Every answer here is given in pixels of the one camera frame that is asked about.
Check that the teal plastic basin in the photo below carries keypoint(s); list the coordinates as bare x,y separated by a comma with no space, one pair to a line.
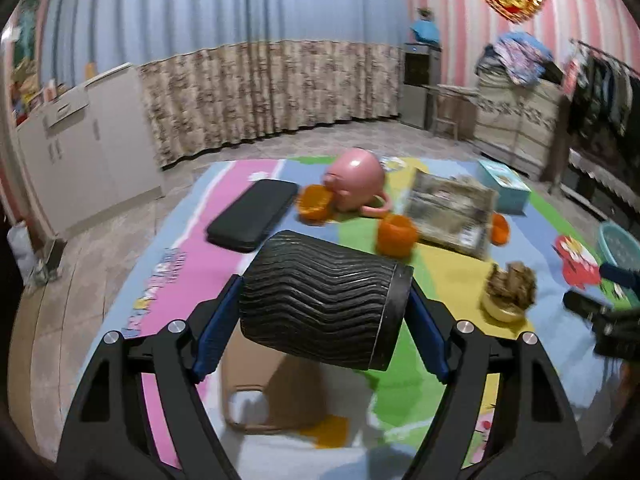
620,245

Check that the person's right forearm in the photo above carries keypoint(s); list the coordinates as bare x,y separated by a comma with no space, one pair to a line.
631,385

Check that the fabric-covered cabinet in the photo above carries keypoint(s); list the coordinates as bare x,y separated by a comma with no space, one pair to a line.
520,120

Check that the blue cloth bundle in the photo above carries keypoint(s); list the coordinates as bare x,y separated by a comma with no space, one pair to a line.
427,30

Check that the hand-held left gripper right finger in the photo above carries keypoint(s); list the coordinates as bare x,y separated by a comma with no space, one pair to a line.
426,332

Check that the white cabinet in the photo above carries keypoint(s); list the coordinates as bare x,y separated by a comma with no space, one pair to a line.
100,150

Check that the clothes rack with garments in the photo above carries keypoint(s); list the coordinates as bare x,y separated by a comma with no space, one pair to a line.
607,90

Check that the grey water dispenser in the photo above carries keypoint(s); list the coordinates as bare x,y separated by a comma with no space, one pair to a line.
419,90

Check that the cream bowl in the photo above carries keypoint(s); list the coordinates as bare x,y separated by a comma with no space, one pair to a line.
500,312

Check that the pink pig mug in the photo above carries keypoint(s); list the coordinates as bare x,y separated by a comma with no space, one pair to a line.
355,180

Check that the pile of clothes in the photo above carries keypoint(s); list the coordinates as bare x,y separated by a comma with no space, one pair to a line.
517,57

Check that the orange peel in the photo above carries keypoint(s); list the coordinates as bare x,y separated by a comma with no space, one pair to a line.
396,235
315,204
331,432
500,229

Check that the white plastic bag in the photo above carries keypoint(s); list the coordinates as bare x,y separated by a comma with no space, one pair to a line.
20,252

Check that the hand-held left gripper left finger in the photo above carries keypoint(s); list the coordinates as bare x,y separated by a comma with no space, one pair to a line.
220,332

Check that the black ribbed paper cup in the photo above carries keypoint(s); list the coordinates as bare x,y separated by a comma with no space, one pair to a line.
320,300

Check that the colourful cartoon mat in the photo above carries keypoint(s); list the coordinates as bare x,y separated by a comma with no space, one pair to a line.
165,280

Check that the small potted plant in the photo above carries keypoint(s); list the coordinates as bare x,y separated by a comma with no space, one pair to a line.
425,11

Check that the teal tissue box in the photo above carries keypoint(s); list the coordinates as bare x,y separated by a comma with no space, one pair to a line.
505,187

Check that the tan waste bin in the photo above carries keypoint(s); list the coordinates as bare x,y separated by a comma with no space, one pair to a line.
292,390

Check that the dark table with lace cloth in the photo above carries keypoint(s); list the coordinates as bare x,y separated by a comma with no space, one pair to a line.
595,185

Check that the plastic packet with barcode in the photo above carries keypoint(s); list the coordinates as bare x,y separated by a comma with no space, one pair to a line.
450,210

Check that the small folding table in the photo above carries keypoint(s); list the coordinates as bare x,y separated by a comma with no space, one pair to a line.
457,95

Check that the blue and floral curtain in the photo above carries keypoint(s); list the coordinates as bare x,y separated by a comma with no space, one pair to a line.
260,60

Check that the dark dustpan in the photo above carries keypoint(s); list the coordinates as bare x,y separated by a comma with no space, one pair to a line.
52,260

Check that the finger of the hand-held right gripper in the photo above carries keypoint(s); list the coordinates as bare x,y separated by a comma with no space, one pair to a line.
585,305
622,275

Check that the black flat case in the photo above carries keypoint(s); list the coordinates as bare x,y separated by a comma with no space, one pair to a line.
250,215

